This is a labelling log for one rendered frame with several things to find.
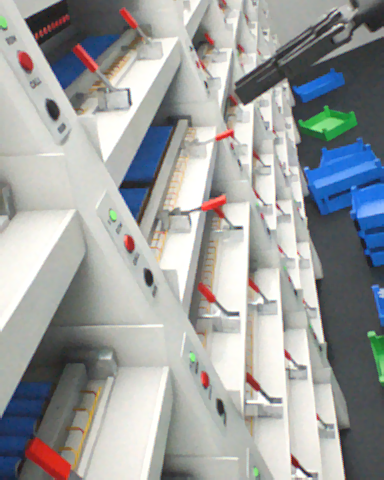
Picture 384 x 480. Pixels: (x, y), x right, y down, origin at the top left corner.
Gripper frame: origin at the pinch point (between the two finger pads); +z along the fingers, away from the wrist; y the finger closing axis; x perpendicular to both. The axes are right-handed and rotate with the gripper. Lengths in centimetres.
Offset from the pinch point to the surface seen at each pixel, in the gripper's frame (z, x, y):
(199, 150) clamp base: 16.2, 6.3, -8.9
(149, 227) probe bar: 20.2, 3.3, 20.6
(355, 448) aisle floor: 34, 99, -19
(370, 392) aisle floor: 27, 101, -36
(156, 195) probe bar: 20.4, 3.0, 10.8
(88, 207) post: 13.5, -9.2, 42.4
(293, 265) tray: 26, 63, -52
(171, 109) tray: 20.3, 0.5, -25.8
